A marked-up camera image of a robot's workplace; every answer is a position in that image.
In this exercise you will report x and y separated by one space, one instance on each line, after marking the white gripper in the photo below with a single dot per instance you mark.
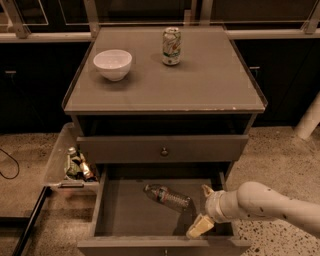
212 205

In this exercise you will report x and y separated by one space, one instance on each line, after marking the clear plastic water bottle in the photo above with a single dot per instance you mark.
167 197

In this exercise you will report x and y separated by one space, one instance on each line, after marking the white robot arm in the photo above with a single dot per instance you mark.
280 167

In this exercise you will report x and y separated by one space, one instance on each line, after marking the brass top drawer knob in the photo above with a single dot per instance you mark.
164 152

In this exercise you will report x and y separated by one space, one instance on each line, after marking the grey top drawer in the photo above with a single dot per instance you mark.
147 149

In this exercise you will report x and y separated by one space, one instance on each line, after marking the open grey middle drawer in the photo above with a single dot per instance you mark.
127 223

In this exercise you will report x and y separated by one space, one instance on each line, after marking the grey drawer cabinet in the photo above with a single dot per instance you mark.
210 92

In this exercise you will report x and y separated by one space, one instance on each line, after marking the small bottle in bin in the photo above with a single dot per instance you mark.
72 166

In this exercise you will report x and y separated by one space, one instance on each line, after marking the clear plastic storage bin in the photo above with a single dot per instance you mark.
54 175

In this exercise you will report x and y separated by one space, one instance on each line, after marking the white ceramic bowl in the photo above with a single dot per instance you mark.
114 65

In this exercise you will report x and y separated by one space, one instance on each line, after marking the green white soda can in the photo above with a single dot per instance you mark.
171 46

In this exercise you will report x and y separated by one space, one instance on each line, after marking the white metal railing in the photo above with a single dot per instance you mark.
80 20

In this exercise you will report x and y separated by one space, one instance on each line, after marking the black floor rail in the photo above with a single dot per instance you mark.
24 225

